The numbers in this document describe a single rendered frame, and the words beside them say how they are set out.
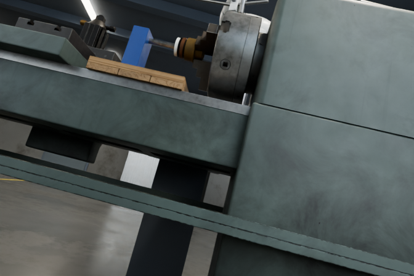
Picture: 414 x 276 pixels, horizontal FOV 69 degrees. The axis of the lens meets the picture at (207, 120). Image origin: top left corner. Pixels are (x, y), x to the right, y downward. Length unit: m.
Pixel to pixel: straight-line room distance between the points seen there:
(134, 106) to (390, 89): 0.72
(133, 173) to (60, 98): 6.86
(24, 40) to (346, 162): 0.96
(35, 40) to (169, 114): 0.45
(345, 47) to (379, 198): 0.42
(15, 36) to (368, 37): 1.02
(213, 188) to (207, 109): 7.77
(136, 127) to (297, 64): 0.49
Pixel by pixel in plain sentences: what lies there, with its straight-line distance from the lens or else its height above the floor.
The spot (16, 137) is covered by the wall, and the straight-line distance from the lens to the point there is 10.52.
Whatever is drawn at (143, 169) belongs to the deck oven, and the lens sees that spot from 7.78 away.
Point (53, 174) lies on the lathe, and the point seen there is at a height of 0.55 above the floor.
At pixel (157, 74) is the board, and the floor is 0.89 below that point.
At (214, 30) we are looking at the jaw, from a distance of 1.02.
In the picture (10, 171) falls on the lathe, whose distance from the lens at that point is 0.87.
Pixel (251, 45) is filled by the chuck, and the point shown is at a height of 1.06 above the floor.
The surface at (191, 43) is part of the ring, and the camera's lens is 1.11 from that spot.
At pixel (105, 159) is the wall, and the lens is 9.57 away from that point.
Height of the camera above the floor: 0.59
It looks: 13 degrees up
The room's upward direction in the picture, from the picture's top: 15 degrees clockwise
